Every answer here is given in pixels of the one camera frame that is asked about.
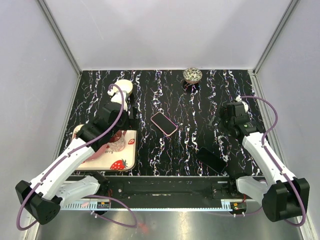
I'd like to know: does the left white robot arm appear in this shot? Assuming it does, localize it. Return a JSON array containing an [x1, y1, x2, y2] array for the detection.
[[15, 97, 134, 230]]

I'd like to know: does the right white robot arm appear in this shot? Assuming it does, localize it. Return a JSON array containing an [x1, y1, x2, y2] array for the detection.
[[213, 101, 310, 226]]

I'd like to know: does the pink phone case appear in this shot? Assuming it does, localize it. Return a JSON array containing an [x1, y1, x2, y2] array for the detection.
[[150, 111, 179, 137]]

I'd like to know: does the purple cable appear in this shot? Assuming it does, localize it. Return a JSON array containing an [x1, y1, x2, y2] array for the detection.
[[207, 95, 307, 227], [16, 83, 139, 230]]

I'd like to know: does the right aluminium frame post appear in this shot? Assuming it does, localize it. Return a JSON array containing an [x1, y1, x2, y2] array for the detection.
[[252, 0, 300, 76]]

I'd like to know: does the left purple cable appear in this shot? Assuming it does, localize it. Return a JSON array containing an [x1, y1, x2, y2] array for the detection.
[[16, 83, 139, 230]]

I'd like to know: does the aluminium frame post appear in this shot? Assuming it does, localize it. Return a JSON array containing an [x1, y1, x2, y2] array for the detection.
[[252, 0, 300, 76], [36, 0, 82, 76]]

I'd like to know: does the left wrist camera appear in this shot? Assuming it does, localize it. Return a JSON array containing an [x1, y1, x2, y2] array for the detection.
[[107, 86, 132, 112]]

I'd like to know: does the cream white bowl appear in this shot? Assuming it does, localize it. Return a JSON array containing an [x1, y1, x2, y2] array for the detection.
[[114, 79, 133, 96]]

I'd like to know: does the pink glass mug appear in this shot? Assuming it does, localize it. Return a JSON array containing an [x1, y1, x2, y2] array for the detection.
[[108, 130, 127, 152]]

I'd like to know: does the patterned ceramic bowl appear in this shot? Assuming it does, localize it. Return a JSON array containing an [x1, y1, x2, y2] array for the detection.
[[183, 67, 203, 84]]

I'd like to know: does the black smartphone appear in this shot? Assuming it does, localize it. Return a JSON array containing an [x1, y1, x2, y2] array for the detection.
[[196, 147, 227, 174]]

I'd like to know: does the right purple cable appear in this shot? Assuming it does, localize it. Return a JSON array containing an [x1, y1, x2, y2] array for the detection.
[[207, 95, 307, 227]]

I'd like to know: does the strawberry print tray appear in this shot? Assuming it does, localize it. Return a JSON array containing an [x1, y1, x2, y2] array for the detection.
[[77, 130, 138, 172]]

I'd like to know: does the left aluminium frame post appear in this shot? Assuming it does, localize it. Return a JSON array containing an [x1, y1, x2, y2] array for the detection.
[[36, 0, 82, 76]]

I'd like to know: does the pink polka dot plate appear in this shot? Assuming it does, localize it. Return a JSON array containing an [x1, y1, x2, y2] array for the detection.
[[87, 143, 109, 161]]

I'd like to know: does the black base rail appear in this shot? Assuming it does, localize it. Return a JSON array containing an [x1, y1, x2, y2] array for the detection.
[[62, 174, 253, 211]]

